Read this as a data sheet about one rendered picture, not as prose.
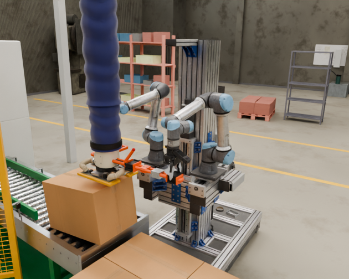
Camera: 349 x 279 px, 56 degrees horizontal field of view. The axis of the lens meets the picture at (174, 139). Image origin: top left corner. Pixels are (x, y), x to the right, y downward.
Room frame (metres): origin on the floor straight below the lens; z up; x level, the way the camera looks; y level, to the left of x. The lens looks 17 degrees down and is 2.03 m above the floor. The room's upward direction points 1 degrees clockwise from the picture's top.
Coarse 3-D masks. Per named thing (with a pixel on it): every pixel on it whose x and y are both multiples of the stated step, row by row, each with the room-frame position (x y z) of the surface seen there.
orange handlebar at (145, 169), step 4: (124, 148) 2.42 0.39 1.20; (92, 152) 2.30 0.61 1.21; (112, 160) 2.15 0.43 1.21; (120, 160) 2.16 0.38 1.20; (120, 164) 2.11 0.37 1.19; (124, 164) 2.08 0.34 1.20; (140, 164) 2.07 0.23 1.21; (136, 168) 2.02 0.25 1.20; (140, 168) 2.01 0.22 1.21; (144, 168) 1.99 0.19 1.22; (148, 168) 2.01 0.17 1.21; (152, 168) 2.00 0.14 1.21; (144, 172) 1.99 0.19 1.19; (148, 172) 1.96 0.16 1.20; (164, 172) 1.94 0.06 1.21; (160, 176) 1.91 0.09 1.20; (164, 176) 1.89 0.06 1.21; (180, 180) 1.83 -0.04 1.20
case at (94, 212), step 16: (64, 176) 2.45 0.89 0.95; (80, 176) 2.42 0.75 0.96; (48, 192) 2.32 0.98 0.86; (64, 192) 2.21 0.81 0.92; (80, 192) 2.10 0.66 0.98; (96, 192) 2.05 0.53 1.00; (112, 192) 2.17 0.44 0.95; (128, 192) 2.29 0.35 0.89; (48, 208) 2.34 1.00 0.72; (64, 208) 2.22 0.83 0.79; (80, 208) 2.11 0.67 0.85; (96, 208) 2.03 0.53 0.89; (112, 208) 2.14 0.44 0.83; (128, 208) 2.27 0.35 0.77; (64, 224) 2.23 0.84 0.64; (80, 224) 2.12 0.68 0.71; (96, 224) 2.02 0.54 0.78; (112, 224) 2.12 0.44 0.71; (128, 224) 2.24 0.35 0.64; (96, 240) 2.02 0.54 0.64
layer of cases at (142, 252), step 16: (128, 240) 2.17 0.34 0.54; (144, 240) 2.17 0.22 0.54; (112, 256) 1.97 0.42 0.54; (128, 256) 1.98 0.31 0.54; (144, 256) 1.98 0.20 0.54; (160, 256) 1.98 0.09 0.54; (176, 256) 1.99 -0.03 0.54; (192, 256) 1.99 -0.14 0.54; (80, 272) 1.80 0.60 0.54; (96, 272) 1.81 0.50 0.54; (112, 272) 1.81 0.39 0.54; (128, 272) 1.81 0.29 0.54; (144, 272) 1.81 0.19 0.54; (160, 272) 1.82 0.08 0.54; (176, 272) 1.82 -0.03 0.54; (192, 272) 1.82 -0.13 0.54; (208, 272) 1.82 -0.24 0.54; (224, 272) 1.83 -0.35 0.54
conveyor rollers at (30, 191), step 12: (12, 168) 3.56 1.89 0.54; (12, 180) 3.21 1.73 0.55; (24, 180) 3.22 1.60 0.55; (36, 180) 3.22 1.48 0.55; (12, 192) 2.93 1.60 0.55; (24, 192) 2.94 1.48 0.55; (36, 192) 2.94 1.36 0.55; (36, 204) 2.72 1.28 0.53; (24, 216) 2.54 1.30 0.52; (48, 228) 2.33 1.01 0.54; (72, 240) 2.18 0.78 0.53; (84, 240) 2.17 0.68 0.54
